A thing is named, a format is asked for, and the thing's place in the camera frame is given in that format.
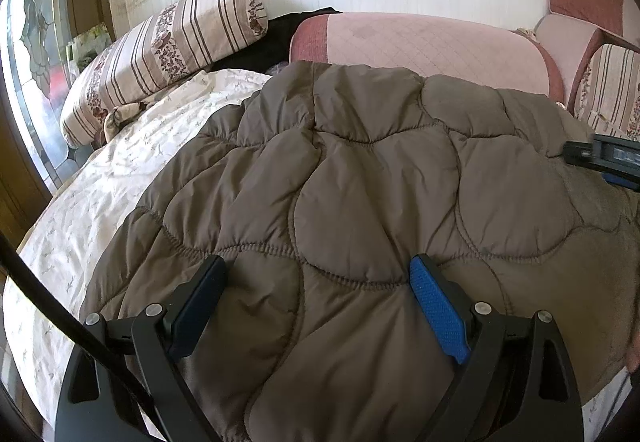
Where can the white leaf-print bedsheet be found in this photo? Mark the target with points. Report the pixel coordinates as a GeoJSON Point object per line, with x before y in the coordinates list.
{"type": "Point", "coordinates": [125, 182]}

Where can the black cloth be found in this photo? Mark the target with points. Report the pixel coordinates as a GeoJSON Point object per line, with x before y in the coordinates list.
{"type": "Point", "coordinates": [270, 46]}

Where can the brown floral cloth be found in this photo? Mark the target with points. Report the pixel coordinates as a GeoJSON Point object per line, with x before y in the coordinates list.
{"type": "Point", "coordinates": [122, 119]}

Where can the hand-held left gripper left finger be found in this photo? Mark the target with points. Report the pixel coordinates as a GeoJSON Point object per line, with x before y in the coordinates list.
{"type": "Point", "coordinates": [197, 307]}

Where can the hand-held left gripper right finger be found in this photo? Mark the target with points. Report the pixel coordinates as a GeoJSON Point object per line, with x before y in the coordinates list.
{"type": "Point", "coordinates": [440, 312]}

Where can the striped floral pillow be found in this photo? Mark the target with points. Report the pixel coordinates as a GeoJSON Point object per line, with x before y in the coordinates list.
{"type": "Point", "coordinates": [165, 46]}

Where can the stained glass door panel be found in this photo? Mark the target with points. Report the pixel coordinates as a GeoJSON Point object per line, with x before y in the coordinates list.
{"type": "Point", "coordinates": [35, 46]}

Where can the large striped floral cushion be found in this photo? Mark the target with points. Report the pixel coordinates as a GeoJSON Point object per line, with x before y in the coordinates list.
{"type": "Point", "coordinates": [615, 81]}

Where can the pink quilted bolster cushion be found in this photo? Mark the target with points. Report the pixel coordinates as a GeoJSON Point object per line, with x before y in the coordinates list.
{"type": "Point", "coordinates": [425, 41]}

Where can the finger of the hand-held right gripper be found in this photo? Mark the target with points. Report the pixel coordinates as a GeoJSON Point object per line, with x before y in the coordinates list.
{"type": "Point", "coordinates": [580, 153]}
{"type": "Point", "coordinates": [625, 182]}

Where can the green printed box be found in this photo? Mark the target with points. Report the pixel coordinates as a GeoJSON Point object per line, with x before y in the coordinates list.
{"type": "Point", "coordinates": [90, 46]}

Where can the olive quilted jacket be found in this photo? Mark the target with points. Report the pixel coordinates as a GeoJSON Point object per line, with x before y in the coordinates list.
{"type": "Point", "coordinates": [350, 182]}

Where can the pink cushion with red-brown band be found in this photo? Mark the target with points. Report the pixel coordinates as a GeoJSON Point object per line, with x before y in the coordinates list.
{"type": "Point", "coordinates": [575, 1]}

